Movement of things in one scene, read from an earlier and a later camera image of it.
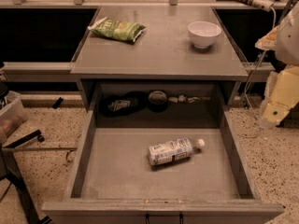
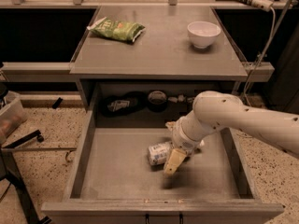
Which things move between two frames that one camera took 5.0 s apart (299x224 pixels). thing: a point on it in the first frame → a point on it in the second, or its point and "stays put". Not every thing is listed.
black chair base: (35, 133) stays put
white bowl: (203, 34) stays put
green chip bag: (118, 30) stays put
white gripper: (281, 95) → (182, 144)
